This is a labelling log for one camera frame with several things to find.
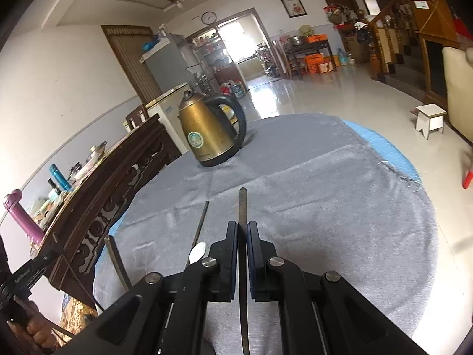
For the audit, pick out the cream sofa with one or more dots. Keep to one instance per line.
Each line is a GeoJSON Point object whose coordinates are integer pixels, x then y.
{"type": "Point", "coordinates": [456, 81]}

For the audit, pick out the wooden chair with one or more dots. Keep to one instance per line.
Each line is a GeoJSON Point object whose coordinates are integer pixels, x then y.
{"type": "Point", "coordinates": [135, 116]}

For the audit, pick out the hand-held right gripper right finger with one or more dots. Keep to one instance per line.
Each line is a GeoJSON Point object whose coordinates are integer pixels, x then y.
{"type": "Point", "coordinates": [253, 251]}

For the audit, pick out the gold electric kettle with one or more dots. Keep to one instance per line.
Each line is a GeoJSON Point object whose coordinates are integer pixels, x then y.
{"type": "Point", "coordinates": [207, 137]}

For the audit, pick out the flat orange box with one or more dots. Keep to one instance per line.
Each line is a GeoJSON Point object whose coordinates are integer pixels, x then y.
{"type": "Point", "coordinates": [317, 39]}

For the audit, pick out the small black bottle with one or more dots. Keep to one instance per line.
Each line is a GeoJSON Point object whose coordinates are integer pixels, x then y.
{"type": "Point", "coordinates": [54, 186]}

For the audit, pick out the tall orange box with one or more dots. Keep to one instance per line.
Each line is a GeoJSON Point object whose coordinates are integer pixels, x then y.
{"type": "Point", "coordinates": [314, 63]}

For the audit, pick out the grey refrigerator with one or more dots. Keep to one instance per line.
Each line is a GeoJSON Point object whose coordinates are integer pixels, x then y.
{"type": "Point", "coordinates": [166, 66]}

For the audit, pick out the long white plastic spoon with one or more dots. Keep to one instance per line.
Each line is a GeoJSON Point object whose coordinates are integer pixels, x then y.
{"type": "Point", "coordinates": [197, 251]}

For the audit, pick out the red plastic chair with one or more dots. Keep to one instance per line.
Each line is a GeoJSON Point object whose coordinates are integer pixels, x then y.
{"type": "Point", "coordinates": [468, 179]}

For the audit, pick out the metal pot with lid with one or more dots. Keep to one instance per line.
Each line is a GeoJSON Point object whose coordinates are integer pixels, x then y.
{"type": "Point", "coordinates": [96, 151]}

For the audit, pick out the person's left hand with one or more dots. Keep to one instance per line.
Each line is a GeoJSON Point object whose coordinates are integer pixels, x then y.
{"type": "Point", "coordinates": [37, 327]}

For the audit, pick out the blue water jug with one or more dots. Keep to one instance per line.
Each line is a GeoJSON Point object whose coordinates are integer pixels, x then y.
{"type": "Point", "coordinates": [343, 57]}

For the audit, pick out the white chest freezer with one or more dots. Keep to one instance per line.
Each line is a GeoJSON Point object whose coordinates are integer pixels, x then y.
{"type": "Point", "coordinates": [164, 111]}

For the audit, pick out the dark wooden side table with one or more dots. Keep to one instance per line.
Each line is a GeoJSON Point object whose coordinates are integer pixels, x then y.
{"type": "Point", "coordinates": [310, 48]}

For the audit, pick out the gold patterned cushion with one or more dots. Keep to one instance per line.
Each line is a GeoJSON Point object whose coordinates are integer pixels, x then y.
{"type": "Point", "coordinates": [79, 310]}

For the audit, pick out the small white stool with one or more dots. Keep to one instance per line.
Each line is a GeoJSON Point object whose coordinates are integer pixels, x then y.
{"type": "Point", "coordinates": [430, 112]}

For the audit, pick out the wooden stair railing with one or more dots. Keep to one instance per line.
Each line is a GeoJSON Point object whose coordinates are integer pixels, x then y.
{"type": "Point", "coordinates": [380, 44]}

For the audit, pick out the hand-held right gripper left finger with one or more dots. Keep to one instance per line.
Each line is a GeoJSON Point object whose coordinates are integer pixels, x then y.
{"type": "Point", "coordinates": [231, 244]}

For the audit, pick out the blue cloth underlay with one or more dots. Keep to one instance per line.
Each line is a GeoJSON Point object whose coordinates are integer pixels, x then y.
{"type": "Point", "coordinates": [388, 151]}

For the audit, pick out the round wall clock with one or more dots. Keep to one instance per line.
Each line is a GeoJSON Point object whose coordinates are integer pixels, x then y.
{"type": "Point", "coordinates": [209, 17]}

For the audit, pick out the purple water bottle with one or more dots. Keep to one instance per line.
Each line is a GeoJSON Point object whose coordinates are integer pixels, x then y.
{"type": "Point", "coordinates": [26, 222]}

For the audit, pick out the glass shelf rack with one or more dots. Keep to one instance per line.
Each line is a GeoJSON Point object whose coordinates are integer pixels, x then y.
{"type": "Point", "coordinates": [212, 55]}

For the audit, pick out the white wall switch plate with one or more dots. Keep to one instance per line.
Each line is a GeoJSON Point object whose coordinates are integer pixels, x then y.
{"type": "Point", "coordinates": [421, 4]}

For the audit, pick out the black metal chopstick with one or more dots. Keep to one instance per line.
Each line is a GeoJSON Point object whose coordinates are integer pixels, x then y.
{"type": "Point", "coordinates": [201, 222]}
{"type": "Point", "coordinates": [242, 207]}
{"type": "Point", "coordinates": [117, 262]}

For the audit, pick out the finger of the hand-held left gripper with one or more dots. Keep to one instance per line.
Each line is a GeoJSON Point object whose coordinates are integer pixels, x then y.
{"type": "Point", "coordinates": [50, 259]}

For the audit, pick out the wooden cabinet under stairs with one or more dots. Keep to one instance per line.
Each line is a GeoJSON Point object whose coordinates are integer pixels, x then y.
{"type": "Point", "coordinates": [439, 66]}

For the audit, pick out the metal basin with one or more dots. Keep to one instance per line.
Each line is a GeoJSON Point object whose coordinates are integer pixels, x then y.
{"type": "Point", "coordinates": [296, 40]}

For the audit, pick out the framed flower picture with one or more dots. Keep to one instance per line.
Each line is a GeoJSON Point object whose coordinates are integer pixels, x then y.
{"type": "Point", "coordinates": [293, 6]}

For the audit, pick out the carved dark wooden sideboard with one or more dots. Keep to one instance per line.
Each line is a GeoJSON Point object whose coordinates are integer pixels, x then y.
{"type": "Point", "coordinates": [111, 192]}

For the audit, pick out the teal bottle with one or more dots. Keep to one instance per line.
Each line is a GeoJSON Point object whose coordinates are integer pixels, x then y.
{"type": "Point", "coordinates": [61, 177]}

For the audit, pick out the grey tablecloth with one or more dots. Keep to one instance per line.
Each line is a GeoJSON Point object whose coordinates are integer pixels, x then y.
{"type": "Point", "coordinates": [332, 210]}

